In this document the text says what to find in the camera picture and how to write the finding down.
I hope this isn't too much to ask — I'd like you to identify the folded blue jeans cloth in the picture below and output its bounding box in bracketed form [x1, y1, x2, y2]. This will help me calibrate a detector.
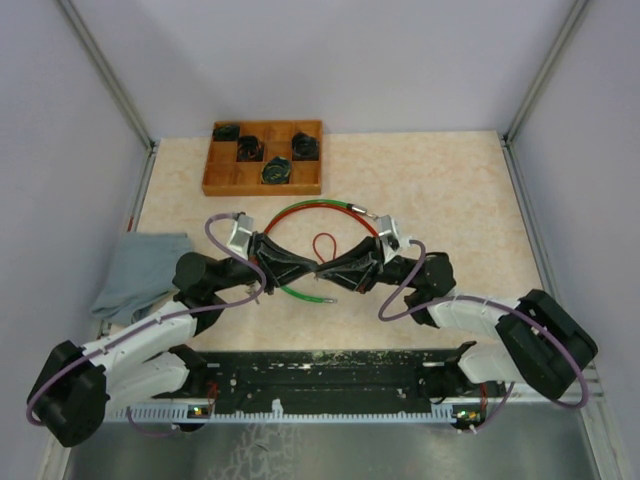
[90, 232, 193, 326]

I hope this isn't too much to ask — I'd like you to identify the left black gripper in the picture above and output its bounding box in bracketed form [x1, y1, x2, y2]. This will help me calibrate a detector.
[209, 231, 319, 295]

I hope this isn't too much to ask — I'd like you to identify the black dotted rolled tie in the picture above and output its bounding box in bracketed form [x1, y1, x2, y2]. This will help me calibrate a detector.
[291, 132, 320, 161]

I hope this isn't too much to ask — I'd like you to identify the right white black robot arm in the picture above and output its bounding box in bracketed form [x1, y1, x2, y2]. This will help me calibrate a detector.
[263, 236, 598, 402]

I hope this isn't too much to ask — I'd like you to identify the purple cable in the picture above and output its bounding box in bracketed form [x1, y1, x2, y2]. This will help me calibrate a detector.
[377, 239, 590, 436]
[25, 212, 269, 439]

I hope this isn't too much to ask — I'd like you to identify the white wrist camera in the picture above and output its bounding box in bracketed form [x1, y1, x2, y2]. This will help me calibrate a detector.
[376, 215, 410, 252]
[226, 212, 254, 260]

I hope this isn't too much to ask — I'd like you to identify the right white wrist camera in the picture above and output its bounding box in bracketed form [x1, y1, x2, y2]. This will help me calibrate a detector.
[376, 215, 410, 252]

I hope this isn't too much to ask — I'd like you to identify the thin red wire padlock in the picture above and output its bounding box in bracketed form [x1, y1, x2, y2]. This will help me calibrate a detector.
[312, 232, 337, 266]

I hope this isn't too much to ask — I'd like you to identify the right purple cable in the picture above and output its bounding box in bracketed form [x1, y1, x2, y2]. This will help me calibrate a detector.
[377, 239, 590, 436]

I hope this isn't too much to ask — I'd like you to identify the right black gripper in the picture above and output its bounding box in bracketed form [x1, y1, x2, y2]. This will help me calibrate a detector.
[317, 235, 417, 294]

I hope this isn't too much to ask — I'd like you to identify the wooden compartment tray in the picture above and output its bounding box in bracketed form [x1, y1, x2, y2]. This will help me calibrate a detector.
[202, 120, 323, 196]

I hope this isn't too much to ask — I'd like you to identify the blue yellow rolled tie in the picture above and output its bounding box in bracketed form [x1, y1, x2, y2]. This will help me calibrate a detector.
[261, 156, 292, 185]

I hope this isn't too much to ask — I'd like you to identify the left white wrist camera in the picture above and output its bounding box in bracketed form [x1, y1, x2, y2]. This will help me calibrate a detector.
[226, 212, 254, 260]

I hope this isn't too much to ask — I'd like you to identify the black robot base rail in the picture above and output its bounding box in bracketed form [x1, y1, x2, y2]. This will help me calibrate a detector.
[106, 348, 506, 428]

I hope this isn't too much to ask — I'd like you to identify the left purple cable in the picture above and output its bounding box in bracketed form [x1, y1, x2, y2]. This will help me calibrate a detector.
[25, 212, 269, 439]

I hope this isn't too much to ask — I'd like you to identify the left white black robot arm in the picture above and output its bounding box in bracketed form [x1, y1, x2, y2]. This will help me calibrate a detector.
[26, 233, 318, 447]

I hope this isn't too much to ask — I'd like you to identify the dark green rolled tie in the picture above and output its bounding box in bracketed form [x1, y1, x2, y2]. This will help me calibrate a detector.
[212, 123, 241, 142]

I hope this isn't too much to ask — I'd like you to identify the green cable lock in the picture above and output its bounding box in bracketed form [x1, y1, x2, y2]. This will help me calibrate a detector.
[281, 204, 368, 304]

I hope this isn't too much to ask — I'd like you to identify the black orange rolled tie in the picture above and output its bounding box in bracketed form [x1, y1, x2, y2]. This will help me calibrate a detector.
[236, 135, 264, 162]

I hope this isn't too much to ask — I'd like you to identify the red cable lock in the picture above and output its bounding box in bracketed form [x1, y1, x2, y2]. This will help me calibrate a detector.
[264, 199, 377, 236]

